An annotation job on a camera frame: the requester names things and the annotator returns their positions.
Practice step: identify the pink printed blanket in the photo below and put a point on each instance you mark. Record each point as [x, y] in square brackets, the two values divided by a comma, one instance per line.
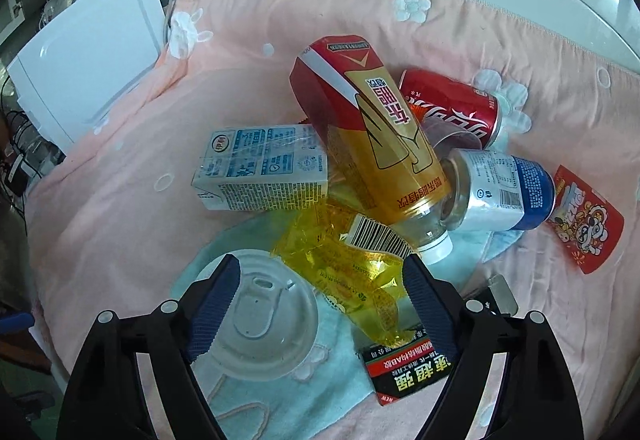
[125, 220]

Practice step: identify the red cola can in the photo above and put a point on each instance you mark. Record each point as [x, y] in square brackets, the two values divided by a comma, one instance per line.
[450, 105]

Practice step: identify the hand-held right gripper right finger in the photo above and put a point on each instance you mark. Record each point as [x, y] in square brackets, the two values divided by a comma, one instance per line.
[430, 310]

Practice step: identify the red snack packet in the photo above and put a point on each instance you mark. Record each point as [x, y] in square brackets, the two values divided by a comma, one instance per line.
[585, 225]

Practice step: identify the black and red box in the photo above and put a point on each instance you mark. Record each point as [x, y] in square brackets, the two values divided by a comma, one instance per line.
[400, 375]

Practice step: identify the white microwave oven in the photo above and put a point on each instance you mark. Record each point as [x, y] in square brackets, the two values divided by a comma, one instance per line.
[85, 70]

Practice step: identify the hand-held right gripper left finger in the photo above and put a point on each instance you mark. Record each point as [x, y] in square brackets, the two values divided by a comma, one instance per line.
[215, 310]

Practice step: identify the small drink bottle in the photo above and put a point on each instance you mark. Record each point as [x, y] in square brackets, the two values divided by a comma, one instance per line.
[260, 170]

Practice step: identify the yellow plastic wrapper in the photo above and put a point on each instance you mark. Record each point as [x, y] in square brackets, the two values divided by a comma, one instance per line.
[330, 265]

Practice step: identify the clear plastic cup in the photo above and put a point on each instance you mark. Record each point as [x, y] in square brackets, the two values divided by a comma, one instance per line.
[270, 320]

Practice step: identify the blue and silver can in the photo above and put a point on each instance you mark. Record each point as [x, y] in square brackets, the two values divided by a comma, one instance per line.
[500, 190]

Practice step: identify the red and gold drink bottle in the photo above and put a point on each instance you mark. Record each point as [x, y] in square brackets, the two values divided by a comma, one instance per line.
[370, 130]

